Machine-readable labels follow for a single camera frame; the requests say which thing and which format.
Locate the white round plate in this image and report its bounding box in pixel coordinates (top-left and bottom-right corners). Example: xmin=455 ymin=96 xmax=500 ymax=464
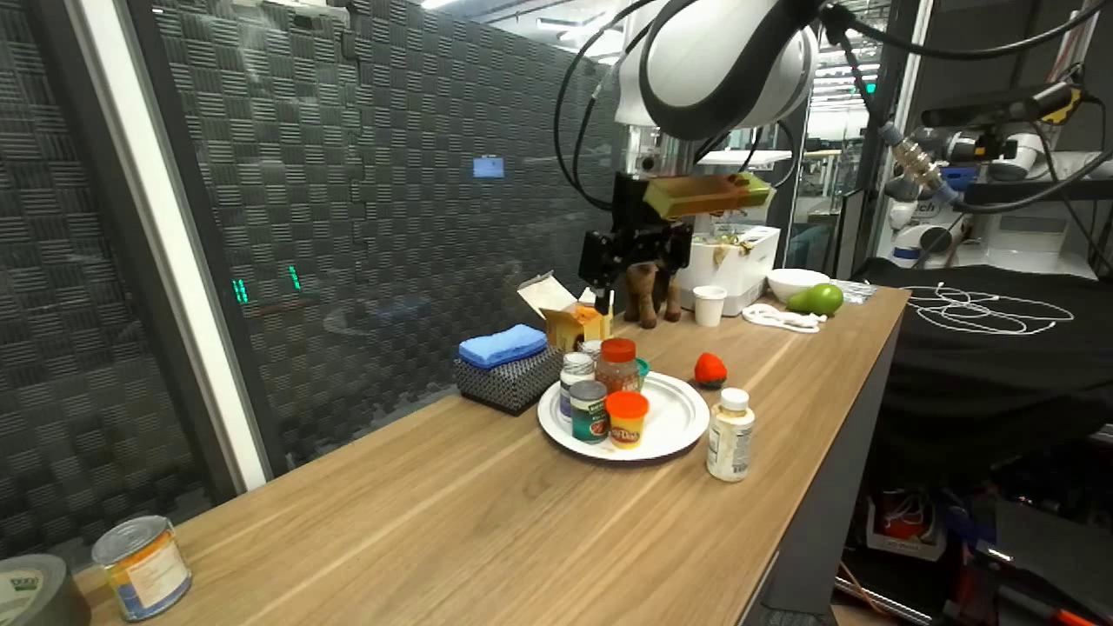
xmin=534 ymin=368 xmax=712 ymax=465

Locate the small red tomato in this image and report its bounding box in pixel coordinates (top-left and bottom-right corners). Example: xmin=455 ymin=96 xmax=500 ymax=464
xmin=689 ymin=348 xmax=730 ymax=394

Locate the yellow black clamp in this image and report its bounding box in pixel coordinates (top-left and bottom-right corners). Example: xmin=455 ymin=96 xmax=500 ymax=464
xmin=1027 ymin=75 xmax=1101 ymax=132

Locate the white coiled cable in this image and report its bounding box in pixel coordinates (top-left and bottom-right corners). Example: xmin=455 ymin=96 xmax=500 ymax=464
xmin=904 ymin=277 xmax=1078 ymax=342

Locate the thick cable metal connector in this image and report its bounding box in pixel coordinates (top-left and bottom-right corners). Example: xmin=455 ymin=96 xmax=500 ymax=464
xmin=827 ymin=4 xmax=1113 ymax=218

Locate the spice bottle orange cap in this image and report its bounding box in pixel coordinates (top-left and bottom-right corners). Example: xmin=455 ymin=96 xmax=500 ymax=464
xmin=594 ymin=336 xmax=645 ymax=397

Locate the green can grey lid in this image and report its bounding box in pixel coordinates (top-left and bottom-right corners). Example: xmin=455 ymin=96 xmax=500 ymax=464
xmin=566 ymin=378 xmax=613 ymax=445

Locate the white bowl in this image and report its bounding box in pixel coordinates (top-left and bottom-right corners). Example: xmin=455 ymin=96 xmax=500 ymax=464
xmin=766 ymin=264 xmax=834 ymax=312

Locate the white bottle green label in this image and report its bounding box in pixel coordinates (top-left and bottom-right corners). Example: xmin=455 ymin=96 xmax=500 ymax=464
xmin=705 ymin=387 xmax=758 ymax=487

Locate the black covered table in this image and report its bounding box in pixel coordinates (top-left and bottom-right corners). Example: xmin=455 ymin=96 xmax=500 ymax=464
xmin=848 ymin=256 xmax=1113 ymax=465

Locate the white crumpled paper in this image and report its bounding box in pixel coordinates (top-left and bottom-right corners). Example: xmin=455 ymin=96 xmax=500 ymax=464
xmin=741 ymin=299 xmax=827 ymax=336

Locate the open yellow cardboard box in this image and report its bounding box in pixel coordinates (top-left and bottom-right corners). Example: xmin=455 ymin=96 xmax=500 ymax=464
xmin=517 ymin=271 xmax=608 ymax=359

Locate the white frame post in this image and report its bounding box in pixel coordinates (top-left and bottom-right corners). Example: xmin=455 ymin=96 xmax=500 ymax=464
xmin=63 ymin=0 xmax=274 ymax=499

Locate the aluminium profile post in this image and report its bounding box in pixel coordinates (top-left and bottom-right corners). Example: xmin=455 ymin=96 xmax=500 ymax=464
xmin=864 ymin=0 xmax=933 ymax=275

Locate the white paper cup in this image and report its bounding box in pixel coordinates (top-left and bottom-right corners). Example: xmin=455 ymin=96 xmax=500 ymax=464
xmin=689 ymin=282 xmax=730 ymax=331

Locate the thin black cable loop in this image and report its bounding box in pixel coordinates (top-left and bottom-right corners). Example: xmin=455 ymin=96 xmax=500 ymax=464
xmin=573 ymin=0 xmax=689 ymax=200
xmin=551 ymin=0 xmax=656 ymax=216

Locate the white lab equipment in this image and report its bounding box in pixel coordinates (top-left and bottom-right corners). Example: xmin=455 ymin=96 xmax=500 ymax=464
xmin=879 ymin=125 xmax=1054 ymax=264

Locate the yellow tub orange lid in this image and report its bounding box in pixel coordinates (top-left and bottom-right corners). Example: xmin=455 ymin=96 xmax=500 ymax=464
xmin=601 ymin=390 xmax=656 ymax=448

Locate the blue sponge block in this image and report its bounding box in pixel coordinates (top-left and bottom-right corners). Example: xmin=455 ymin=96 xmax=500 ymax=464
xmin=455 ymin=321 xmax=551 ymax=372

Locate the green round fruit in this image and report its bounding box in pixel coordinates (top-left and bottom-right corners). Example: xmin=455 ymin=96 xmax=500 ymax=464
xmin=797 ymin=282 xmax=848 ymax=321

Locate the grey tape roll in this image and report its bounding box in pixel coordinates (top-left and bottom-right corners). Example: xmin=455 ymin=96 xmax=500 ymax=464
xmin=0 ymin=553 xmax=94 ymax=626

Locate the white bucket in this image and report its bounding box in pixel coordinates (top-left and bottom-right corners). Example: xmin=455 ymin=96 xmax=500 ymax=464
xmin=682 ymin=218 xmax=784 ymax=321

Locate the white cap pill bottle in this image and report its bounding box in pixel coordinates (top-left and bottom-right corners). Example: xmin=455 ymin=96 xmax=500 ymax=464
xmin=556 ymin=348 xmax=601 ymax=414

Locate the red white box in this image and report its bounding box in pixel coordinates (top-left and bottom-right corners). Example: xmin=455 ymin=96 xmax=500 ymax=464
xmin=867 ymin=485 xmax=933 ymax=560

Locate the labelled tin can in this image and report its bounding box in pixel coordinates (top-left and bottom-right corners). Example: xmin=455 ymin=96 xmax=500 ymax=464
xmin=90 ymin=514 xmax=198 ymax=623

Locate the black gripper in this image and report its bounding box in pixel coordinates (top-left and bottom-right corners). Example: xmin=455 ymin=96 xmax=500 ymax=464
xmin=573 ymin=171 xmax=701 ymax=324

